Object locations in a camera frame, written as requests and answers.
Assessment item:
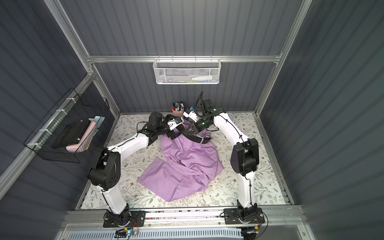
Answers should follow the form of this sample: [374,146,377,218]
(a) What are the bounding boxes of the purple trousers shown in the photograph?
[138,135,224,202]

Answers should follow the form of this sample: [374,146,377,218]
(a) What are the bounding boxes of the black leather belt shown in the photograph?
[176,123,212,144]

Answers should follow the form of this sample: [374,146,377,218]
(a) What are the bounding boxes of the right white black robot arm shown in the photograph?
[186,96,265,225]

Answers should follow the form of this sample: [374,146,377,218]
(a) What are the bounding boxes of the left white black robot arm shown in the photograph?
[87,112,184,227]

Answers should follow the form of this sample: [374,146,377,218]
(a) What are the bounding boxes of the pink pen cup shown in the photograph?
[172,103,185,118]

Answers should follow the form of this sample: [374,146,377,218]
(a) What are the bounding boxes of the white tube in basket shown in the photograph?
[192,75,213,83]

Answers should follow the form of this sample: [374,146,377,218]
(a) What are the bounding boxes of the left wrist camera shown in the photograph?
[167,117,184,131]

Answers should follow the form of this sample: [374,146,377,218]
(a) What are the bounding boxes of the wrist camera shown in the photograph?
[183,107,199,123]
[167,117,184,131]

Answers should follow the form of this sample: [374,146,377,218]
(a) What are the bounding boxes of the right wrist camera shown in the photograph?
[183,107,199,123]

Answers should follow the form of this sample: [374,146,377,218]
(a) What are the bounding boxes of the white wire mesh basket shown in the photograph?
[153,59,222,85]

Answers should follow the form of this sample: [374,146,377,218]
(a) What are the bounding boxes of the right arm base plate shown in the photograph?
[223,208,266,226]

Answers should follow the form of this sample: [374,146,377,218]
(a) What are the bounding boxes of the pink handled tool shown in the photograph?
[66,116,99,153]

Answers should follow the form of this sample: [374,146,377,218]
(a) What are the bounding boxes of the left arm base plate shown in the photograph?
[103,210,146,228]

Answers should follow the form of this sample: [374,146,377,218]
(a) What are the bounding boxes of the black wire wall basket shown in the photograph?
[24,90,114,164]

